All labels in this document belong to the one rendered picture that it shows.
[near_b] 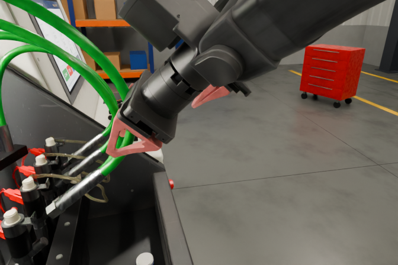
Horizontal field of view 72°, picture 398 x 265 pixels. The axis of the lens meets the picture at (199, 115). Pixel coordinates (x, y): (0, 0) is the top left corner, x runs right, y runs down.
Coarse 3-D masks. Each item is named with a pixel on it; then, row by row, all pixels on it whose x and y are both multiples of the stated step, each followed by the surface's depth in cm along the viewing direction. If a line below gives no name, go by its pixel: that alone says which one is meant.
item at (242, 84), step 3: (234, 84) 48; (237, 84) 48; (240, 84) 47; (243, 84) 48; (237, 87) 48; (240, 87) 48; (243, 87) 48; (246, 87) 48; (240, 90) 48; (243, 90) 48; (246, 90) 48; (249, 90) 48; (243, 93) 49; (246, 93) 48; (249, 93) 48; (246, 96) 49
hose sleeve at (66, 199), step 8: (88, 176) 39; (96, 176) 38; (104, 176) 39; (80, 184) 39; (88, 184) 38; (96, 184) 39; (72, 192) 38; (80, 192) 38; (64, 200) 38; (72, 200) 38; (64, 208) 39
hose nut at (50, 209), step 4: (52, 204) 39; (48, 208) 39; (52, 208) 38; (56, 208) 38; (48, 212) 38; (52, 212) 38; (56, 212) 38; (60, 212) 39; (52, 216) 38; (56, 216) 39
